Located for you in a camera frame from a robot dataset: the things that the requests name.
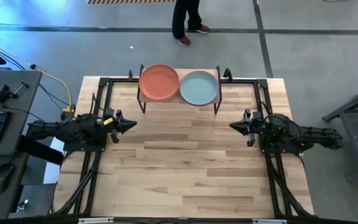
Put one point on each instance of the white paper sheet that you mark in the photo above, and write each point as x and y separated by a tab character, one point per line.
52	174

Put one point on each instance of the black clamp tool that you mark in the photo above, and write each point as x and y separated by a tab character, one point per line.
3	95

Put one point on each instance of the person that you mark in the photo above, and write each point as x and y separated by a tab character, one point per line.
182	18

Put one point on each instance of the dark grey desk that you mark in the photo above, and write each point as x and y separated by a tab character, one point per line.
20	102

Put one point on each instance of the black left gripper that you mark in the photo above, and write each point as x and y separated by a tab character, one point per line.
109	127

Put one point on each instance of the grey metal cart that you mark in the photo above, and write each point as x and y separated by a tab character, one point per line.
353	140

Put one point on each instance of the small silver clip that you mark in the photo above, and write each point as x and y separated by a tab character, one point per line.
23	205

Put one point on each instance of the black aluminium table frame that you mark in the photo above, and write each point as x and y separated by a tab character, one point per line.
121	80

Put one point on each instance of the wooden shelf with black frame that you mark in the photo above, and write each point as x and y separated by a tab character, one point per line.
183	72

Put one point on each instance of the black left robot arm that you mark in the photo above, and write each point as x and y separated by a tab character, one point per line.
61	129

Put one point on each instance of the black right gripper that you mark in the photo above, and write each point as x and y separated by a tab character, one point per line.
256	126

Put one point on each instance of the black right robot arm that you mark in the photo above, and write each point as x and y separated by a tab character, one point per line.
306	135

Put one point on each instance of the silver mounting bracket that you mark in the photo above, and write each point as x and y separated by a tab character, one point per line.
269	221
95	220

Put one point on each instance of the orange plate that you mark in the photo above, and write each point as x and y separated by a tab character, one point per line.
158	82
162	100

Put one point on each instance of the black computer mouse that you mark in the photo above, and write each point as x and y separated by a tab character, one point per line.
2	177

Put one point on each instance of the teal plate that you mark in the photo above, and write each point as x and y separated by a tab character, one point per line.
199	88

